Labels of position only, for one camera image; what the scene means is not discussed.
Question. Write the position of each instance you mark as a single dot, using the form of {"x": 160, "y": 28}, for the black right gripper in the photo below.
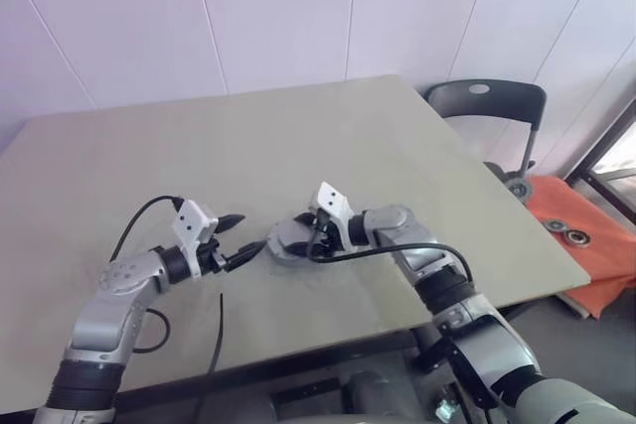
{"x": 334, "y": 238}

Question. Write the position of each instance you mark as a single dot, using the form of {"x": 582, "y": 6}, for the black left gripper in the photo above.
{"x": 211, "y": 257}

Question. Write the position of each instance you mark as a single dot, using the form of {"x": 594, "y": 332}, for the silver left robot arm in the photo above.
{"x": 114, "y": 305}

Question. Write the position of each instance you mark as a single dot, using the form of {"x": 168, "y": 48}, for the dark grey rounded shape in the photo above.
{"x": 372, "y": 389}

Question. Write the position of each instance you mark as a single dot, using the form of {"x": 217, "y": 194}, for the black plastic chair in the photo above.
{"x": 507, "y": 101}

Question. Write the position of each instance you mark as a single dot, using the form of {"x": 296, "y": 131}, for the small grey metal disc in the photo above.
{"x": 555, "y": 225}

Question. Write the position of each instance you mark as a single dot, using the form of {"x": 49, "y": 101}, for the round metal bearing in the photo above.
{"x": 578, "y": 237}

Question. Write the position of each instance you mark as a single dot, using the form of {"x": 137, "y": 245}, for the orange cloth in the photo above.
{"x": 596, "y": 270}

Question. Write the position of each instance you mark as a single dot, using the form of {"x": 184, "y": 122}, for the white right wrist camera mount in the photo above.
{"x": 330, "y": 198}

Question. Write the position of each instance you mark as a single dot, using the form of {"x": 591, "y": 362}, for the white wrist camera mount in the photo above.
{"x": 330, "y": 198}
{"x": 191, "y": 218}

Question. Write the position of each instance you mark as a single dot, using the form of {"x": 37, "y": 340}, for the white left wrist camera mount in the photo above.
{"x": 191, "y": 218}

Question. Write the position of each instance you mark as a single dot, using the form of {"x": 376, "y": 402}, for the black table frame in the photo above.
{"x": 298, "y": 359}

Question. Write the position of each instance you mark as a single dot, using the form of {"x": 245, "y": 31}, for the dark metal window frame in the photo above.
{"x": 603, "y": 138}

